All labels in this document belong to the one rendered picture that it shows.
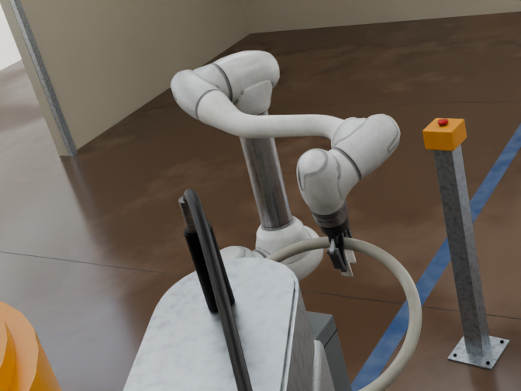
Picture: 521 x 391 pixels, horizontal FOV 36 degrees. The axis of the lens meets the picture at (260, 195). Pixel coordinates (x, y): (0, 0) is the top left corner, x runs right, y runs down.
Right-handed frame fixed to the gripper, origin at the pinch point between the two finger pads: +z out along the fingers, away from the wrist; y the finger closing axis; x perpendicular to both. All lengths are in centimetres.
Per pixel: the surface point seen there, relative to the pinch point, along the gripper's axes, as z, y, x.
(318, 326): 45.8, -4.6, -19.3
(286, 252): -10.1, 5.1, -13.2
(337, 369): 63, 1, -15
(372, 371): 148, -40, -25
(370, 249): -10.3, 2.5, 8.5
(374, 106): 270, -324, -97
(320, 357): -65, 61, 21
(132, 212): 225, -175, -236
